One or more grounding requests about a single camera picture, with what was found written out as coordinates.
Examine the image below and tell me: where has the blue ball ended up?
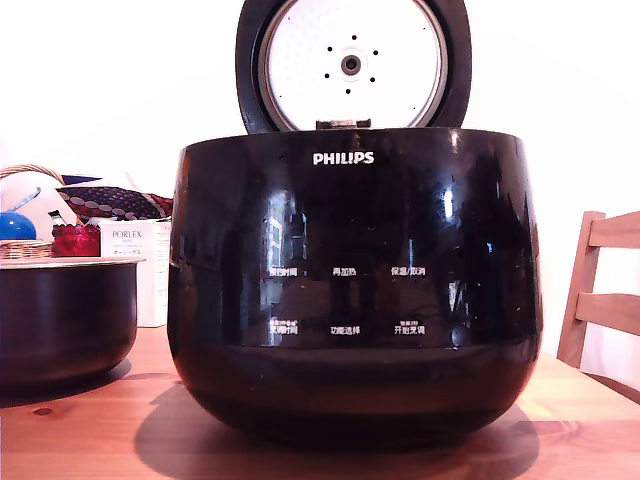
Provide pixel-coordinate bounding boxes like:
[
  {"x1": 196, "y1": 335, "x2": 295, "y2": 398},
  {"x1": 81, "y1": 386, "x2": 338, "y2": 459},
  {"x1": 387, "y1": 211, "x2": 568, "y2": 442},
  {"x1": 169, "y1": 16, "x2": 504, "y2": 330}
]
[{"x1": 0, "y1": 211, "x2": 38, "y2": 243}]

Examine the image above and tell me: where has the black inner cooking pot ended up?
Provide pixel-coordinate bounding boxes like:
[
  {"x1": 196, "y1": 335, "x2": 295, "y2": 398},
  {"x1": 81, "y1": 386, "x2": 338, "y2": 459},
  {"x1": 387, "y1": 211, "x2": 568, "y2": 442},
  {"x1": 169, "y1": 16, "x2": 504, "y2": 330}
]
[{"x1": 0, "y1": 256, "x2": 147, "y2": 392}]

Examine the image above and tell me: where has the wicker basket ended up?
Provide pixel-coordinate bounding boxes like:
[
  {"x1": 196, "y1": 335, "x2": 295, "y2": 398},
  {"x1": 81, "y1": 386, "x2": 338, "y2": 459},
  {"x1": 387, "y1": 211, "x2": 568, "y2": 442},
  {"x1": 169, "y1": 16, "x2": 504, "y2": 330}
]
[{"x1": 0, "y1": 163, "x2": 84, "y2": 262}]

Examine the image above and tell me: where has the white Porlex box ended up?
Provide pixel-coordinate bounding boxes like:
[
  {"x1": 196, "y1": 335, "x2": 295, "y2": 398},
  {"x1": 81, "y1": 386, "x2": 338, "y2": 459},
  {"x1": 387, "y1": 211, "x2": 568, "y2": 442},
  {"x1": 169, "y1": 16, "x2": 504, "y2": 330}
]
[{"x1": 98, "y1": 219, "x2": 157, "y2": 329}]

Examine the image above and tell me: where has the white round bag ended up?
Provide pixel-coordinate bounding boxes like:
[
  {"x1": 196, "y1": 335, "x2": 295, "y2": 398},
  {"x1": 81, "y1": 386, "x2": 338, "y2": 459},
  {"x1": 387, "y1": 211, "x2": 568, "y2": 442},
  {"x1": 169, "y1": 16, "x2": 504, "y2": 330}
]
[{"x1": 0, "y1": 171, "x2": 79, "y2": 242}]

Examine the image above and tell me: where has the black Philips rice cooker body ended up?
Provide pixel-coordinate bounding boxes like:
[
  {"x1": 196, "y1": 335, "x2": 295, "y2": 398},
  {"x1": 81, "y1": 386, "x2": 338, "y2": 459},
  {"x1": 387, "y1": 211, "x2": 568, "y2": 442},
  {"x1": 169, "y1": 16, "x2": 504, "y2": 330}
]
[{"x1": 166, "y1": 126, "x2": 545, "y2": 443}]

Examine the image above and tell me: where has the black rice cooker lid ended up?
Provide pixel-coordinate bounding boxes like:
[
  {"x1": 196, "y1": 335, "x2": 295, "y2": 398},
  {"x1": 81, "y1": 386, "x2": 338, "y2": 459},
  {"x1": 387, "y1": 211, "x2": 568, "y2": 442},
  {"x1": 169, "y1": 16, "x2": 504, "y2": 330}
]
[{"x1": 235, "y1": 0, "x2": 473, "y2": 135}]

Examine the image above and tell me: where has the plain white box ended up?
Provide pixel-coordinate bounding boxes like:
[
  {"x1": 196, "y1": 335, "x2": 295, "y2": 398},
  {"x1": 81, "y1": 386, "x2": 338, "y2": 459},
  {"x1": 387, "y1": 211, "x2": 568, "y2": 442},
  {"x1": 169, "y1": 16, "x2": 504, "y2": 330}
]
[{"x1": 151, "y1": 219, "x2": 174, "y2": 327}]

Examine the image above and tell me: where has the red glass jar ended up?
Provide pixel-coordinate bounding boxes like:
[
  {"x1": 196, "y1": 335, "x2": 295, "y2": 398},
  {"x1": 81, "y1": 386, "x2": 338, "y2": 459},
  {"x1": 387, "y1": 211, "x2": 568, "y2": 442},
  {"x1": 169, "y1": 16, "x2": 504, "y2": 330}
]
[{"x1": 50, "y1": 223, "x2": 102, "y2": 259}]

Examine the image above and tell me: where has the wooden chair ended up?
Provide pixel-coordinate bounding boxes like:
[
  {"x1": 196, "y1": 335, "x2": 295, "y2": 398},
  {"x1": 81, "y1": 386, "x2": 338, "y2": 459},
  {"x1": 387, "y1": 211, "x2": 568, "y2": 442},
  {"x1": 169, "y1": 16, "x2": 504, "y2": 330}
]
[{"x1": 555, "y1": 210, "x2": 640, "y2": 372}]

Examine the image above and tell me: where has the dark dotted patterned cloth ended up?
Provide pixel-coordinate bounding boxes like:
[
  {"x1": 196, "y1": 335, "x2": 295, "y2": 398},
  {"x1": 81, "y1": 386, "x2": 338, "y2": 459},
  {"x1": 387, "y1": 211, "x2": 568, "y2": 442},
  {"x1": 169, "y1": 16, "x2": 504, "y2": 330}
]
[{"x1": 55, "y1": 185, "x2": 175, "y2": 224}]

